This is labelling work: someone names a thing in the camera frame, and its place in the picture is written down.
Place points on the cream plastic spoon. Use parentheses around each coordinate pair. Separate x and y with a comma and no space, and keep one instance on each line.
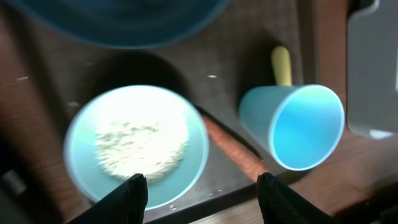
(281,65)

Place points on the dark blue plate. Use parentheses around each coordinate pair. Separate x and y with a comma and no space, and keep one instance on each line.
(123,24)

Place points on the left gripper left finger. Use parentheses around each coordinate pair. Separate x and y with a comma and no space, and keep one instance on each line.
(125,204)

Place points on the grey dishwasher rack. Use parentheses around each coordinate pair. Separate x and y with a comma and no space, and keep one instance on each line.
(372,69)

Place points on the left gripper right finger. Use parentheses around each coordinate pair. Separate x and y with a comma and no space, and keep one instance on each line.
(282,205)

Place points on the light blue rice bowl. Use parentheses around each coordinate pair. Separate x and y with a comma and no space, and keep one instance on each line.
(137,129)

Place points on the orange carrot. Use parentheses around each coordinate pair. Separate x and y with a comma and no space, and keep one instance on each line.
(247,161)

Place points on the light blue cup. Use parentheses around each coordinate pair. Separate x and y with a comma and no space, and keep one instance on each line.
(299,126)

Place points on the dark brown serving tray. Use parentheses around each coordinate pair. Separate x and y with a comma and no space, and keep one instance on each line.
(212,69)

